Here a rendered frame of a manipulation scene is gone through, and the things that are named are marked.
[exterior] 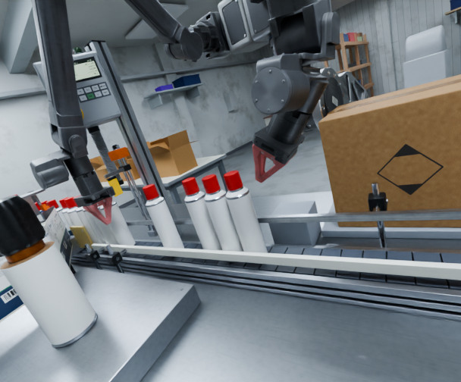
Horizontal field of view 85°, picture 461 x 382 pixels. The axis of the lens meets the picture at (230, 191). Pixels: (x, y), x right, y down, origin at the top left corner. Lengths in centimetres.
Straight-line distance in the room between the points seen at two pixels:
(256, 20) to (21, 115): 486
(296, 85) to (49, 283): 53
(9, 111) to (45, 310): 494
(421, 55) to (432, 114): 609
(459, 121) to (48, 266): 78
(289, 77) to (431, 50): 635
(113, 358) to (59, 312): 15
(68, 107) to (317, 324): 69
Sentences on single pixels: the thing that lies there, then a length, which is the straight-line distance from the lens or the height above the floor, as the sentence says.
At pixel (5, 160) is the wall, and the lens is 530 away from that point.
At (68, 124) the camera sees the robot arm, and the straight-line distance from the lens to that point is 72.
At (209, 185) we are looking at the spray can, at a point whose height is 107.
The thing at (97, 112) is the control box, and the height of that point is 131.
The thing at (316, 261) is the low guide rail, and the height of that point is 91.
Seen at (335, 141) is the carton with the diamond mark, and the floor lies 107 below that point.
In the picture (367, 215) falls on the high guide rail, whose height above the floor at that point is 96.
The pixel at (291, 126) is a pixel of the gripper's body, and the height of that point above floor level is 115.
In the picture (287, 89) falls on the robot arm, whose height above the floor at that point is 121.
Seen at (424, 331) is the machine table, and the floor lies 83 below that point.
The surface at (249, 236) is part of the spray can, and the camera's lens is 55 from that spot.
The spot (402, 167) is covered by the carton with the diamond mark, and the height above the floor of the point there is 99.
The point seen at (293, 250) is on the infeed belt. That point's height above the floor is 88.
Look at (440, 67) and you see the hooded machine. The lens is 661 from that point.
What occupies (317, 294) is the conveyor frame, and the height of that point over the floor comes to 84.
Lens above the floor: 120
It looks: 17 degrees down
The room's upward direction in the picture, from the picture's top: 18 degrees counter-clockwise
